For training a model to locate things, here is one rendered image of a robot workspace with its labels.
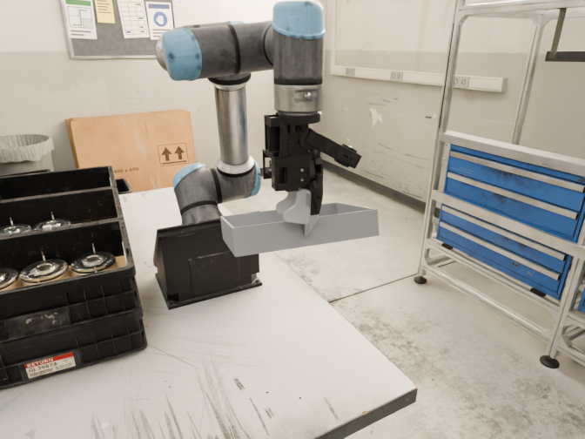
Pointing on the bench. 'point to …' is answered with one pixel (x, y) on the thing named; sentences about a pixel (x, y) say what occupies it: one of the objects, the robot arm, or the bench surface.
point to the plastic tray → (268, 237)
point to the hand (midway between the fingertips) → (308, 226)
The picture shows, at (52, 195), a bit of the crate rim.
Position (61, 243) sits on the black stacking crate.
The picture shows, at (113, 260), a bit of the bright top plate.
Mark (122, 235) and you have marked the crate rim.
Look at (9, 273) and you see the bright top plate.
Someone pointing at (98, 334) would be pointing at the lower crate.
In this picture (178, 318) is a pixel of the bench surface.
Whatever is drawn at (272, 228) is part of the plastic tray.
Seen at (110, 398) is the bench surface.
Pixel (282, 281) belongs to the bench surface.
